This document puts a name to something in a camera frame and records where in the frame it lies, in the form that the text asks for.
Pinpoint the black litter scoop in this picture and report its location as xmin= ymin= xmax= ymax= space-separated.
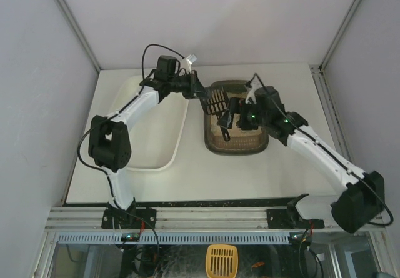
xmin=204 ymin=87 xmax=234 ymax=142

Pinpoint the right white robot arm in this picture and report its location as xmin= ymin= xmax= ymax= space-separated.
xmin=218 ymin=86 xmax=385 ymax=233

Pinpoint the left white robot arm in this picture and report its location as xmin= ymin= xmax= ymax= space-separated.
xmin=88 ymin=54 xmax=207 ymax=210

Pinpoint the dark brown litter box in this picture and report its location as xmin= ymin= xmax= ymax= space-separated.
xmin=204 ymin=80 xmax=269 ymax=156

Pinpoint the yellow litter scoop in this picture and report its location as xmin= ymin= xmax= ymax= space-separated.
xmin=206 ymin=244 xmax=239 ymax=278

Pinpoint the white plastic tray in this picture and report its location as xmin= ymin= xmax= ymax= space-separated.
xmin=127 ymin=93 xmax=188 ymax=172

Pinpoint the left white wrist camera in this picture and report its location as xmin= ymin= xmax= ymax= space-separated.
xmin=182 ymin=54 xmax=197 ymax=73

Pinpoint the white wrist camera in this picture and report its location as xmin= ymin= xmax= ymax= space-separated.
xmin=182 ymin=54 xmax=197 ymax=73
xmin=244 ymin=80 xmax=263 ymax=104

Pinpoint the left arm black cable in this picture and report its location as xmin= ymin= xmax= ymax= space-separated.
xmin=140 ymin=43 xmax=185 ymax=79

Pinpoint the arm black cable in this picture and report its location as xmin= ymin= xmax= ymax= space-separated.
xmin=359 ymin=174 xmax=394 ymax=227
xmin=140 ymin=43 xmax=185 ymax=79

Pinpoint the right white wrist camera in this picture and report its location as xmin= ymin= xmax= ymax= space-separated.
xmin=244 ymin=80 xmax=263 ymax=104

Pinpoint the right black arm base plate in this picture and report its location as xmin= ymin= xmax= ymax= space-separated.
xmin=266 ymin=208 xmax=325 ymax=229

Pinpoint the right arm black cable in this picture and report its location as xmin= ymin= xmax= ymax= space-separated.
xmin=359 ymin=174 xmax=394 ymax=227

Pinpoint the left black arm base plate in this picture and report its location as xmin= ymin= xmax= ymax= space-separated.
xmin=101 ymin=207 xmax=157 ymax=229

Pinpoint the grey slotted cable duct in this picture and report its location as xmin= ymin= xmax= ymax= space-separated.
xmin=57 ymin=231 xmax=291 ymax=245

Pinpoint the aluminium front rail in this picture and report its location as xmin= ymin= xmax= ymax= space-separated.
xmin=45 ymin=204 xmax=386 ymax=231

